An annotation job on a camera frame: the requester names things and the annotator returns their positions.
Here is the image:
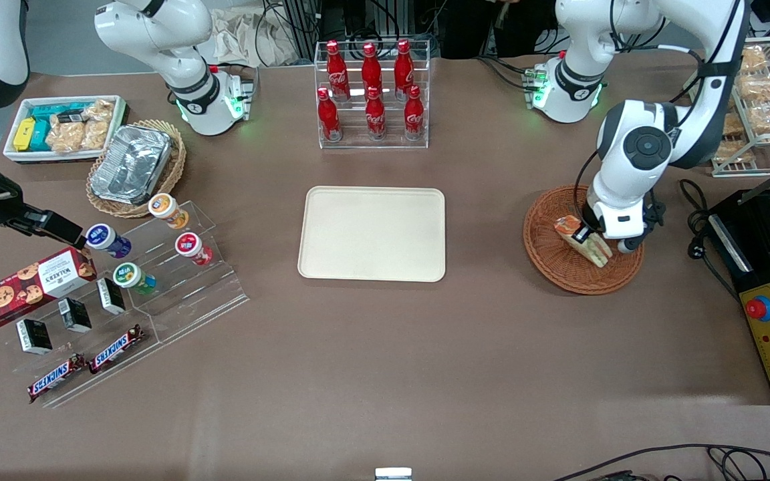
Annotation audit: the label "plastic triangle sandwich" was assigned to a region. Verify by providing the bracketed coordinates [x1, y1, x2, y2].
[554, 214, 614, 269]

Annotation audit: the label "round brown wicker basket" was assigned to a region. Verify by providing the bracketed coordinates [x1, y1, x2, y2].
[523, 185, 646, 296]

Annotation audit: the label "aluminium foil tray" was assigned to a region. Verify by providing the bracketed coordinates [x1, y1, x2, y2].
[90, 124, 172, 205]

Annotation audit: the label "oval tan wicker basket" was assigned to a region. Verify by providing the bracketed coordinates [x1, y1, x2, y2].
[86, 120, 187, 220]

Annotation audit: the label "beige plastic serving tray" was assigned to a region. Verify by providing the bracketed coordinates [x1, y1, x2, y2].
[297, 186, 447, 283]

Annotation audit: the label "blue lid yogurt cup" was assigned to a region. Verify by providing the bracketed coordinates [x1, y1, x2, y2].
[85, 223, 133, 260]

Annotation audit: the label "white plastic snack bin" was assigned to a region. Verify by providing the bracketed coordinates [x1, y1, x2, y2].
[2, 95, 130, 165]

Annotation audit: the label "red Walkers cookie box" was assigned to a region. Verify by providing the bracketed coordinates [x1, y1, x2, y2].
[0, 247, 98, 331]

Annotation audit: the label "yellow snack box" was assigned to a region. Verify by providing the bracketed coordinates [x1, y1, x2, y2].
[13, 118, 37, 153]

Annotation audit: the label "teal snack box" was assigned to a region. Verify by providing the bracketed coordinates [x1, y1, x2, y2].
[30, 103, 89, 122]
[27, 120, 52, 152]

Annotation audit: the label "small black carton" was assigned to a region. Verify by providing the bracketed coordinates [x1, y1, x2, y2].
[15, 318, 53, 356]
[96, 277, 127, 316]
[57, 297, 93, 334]

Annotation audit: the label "green lid yogurt cup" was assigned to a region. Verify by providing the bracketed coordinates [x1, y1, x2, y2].
[112, 262, 158, 297]

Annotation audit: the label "orange lid yogurt cup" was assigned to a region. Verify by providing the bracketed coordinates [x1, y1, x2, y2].
[148, 192, 190, 230]

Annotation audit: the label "Snickers chocolate bar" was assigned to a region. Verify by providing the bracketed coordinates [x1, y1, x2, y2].
[27, 353, 88, 404]
[88, 324, 148, 375]

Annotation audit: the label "red lid yogurt cup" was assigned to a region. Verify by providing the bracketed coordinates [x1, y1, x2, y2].
[174, 232, 215, 267]

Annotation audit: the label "black countertop grill appliance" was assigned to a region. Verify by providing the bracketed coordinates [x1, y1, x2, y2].
[709, 187, 770, 406]

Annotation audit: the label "clear acrylic tiered display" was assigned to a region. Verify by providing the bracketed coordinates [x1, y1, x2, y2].
[9, 200, 251, 409]

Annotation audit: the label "red cola bottle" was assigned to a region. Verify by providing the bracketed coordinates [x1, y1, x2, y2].
[394, 39, 416, 102]
[317, 88, 342, 142]
[362, 42, 384, 101]
[326, 40, 350, 102]
[365, 87, 386, 140]
[404, 85, 425, 139]

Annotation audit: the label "clear acrylic bottle rack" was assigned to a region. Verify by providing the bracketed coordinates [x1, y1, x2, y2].
[313, 38, 431, 150]

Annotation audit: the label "crumpled beige cloth bag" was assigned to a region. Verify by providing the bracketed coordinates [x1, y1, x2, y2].
[211, 7, 306, 68]

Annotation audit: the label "black power cable with plug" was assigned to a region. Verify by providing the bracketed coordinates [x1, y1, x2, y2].
[678, 178, 744, 305]

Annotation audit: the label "black floor cables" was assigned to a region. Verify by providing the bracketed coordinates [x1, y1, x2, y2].
[551, 442, 770, 481]

